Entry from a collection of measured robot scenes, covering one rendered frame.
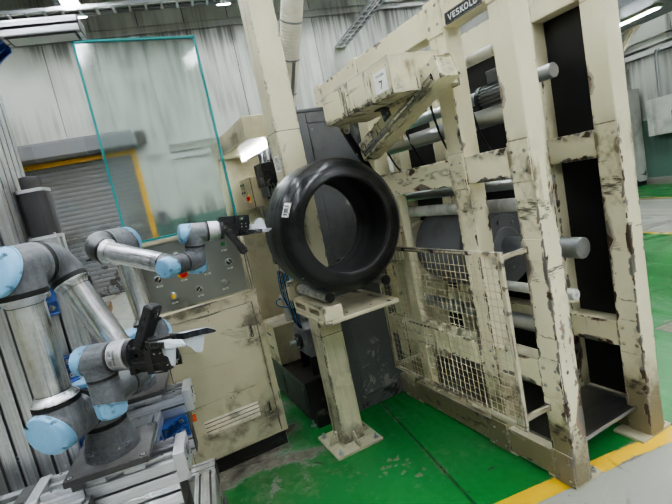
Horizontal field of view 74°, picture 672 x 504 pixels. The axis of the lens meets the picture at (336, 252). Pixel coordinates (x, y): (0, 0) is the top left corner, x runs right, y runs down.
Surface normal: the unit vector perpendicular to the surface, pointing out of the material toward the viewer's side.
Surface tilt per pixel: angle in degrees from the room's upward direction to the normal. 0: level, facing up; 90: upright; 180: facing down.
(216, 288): 90
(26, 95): 90
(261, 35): 90
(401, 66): 90
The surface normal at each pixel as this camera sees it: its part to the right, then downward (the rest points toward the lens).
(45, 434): -0.13, 0.30
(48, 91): 0.28, 0.08
